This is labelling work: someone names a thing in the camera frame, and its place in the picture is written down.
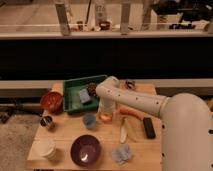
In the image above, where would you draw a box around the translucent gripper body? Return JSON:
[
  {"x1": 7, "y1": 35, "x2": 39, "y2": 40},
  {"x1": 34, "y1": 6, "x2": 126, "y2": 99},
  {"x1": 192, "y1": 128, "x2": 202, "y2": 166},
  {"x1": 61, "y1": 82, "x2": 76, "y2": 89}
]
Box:
[{"x1": 97, "y1": 98, "x2": 116, "y2": 123}]

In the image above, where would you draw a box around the orange apple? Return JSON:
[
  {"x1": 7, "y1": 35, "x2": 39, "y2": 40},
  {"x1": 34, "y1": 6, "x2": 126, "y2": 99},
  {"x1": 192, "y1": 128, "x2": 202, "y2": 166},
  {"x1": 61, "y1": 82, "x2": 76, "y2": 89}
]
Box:
[{"x1": 100, "y1": 114, "x2": 112, "y2": 123}]

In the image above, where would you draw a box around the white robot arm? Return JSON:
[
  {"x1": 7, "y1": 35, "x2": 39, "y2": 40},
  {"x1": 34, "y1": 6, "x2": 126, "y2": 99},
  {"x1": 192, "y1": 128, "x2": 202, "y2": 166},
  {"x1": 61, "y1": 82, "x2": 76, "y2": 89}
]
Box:
[{"x1": 96, "y1": 76, "x2": 213, "y2": 171}]

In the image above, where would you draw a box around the purple bowl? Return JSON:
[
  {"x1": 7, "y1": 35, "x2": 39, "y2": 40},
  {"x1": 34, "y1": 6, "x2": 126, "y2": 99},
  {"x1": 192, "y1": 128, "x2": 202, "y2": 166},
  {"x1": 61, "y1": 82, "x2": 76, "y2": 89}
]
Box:
[{"x1": 70, "y1": 134, "x2": 102, "y2": 167}]

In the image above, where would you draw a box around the red bowl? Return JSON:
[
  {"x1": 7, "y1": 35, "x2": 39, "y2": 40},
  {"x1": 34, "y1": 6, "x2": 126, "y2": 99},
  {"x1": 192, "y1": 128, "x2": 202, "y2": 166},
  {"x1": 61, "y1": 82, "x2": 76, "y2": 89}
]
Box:
[{"x1": 40, "y1": 91, "x2": 63, "y2": 113}]

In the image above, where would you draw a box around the blue cup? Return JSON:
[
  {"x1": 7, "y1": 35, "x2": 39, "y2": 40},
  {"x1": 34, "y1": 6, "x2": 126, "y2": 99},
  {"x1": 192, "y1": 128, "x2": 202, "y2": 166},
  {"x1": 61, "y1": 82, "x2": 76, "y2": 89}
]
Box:
[{"x1": 82, "y1": 113, "x2": 96, "y2": 130}]

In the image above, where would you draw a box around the orange carrot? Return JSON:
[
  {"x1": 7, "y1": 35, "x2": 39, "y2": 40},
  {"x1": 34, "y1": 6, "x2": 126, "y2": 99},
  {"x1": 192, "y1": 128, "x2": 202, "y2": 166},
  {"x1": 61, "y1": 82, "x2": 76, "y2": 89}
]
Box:
[{"x1": 118, "y1": 108, "x2": 142, "y2": 120}]

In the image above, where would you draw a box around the dark grape bunch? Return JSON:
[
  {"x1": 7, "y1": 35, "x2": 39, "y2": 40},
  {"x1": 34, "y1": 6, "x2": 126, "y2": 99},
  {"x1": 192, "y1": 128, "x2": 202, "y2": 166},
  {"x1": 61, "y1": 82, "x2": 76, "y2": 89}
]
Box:
[{"x1": 86, "y1": 82, "x2": 98, "y2": 97}]

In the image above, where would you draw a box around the blue sponge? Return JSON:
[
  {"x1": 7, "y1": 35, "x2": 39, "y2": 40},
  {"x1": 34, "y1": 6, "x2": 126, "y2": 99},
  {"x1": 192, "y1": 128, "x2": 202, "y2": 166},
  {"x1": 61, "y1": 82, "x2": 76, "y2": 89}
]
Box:
[{"x1": 78, "y1": 89, "x2": 91, "y2": 104}]

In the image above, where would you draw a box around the green plastic tray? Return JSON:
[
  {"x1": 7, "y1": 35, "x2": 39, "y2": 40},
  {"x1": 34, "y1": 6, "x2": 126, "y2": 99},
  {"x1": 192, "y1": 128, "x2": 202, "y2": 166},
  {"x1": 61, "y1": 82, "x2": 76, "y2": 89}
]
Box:
[{"x1": 63, "y1": 75, "x2": 107, "y2": 115}]

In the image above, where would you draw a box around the blue crumpled cloth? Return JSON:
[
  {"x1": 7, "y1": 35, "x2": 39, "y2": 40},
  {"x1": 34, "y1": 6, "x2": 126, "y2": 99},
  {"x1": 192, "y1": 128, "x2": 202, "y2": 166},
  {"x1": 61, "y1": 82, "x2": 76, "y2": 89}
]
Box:
[{"x1": 111, "y1": 144, "x2": 132, "y2": 165}]

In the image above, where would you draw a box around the black remote control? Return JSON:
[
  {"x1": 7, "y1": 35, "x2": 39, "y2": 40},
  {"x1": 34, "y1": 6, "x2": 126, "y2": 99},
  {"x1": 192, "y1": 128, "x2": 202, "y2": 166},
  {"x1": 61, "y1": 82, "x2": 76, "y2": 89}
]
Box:
[{"x1": 143, "y1": 117, "x2": 156, "y2": 139}]

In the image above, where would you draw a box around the small metal can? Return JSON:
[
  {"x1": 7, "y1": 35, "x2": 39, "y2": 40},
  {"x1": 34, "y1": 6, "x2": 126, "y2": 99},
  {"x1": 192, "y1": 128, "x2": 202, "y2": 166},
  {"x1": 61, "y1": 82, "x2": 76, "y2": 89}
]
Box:
[{"x1": 40, "y1": 116, "x2": 55, "y2": 131}]

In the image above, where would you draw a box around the stack of white bowls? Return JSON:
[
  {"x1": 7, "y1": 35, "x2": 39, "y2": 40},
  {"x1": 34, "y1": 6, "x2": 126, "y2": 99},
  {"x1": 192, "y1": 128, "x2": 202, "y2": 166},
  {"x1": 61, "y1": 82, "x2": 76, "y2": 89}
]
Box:
[{"x1": 36, "y1": 139, "x2": 56, "y2": 159}]

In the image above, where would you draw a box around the black handled peeler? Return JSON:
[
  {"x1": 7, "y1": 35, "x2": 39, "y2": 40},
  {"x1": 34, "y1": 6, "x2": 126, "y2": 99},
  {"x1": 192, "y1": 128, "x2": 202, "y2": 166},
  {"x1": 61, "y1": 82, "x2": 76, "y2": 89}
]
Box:
[{"x1": 125, "y1": 80, "x2": 136, "y2": 90}]

